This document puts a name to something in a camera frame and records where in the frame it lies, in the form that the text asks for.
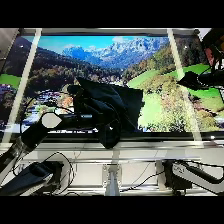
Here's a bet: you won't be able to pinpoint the dark blue jeans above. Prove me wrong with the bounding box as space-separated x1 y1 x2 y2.
67 77 145 150

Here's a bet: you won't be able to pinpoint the silver frame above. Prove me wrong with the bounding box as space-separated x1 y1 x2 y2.
0 28 224 197

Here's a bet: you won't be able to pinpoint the black cable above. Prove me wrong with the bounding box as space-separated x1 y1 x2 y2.
41 151 75 195
119 170 168 194

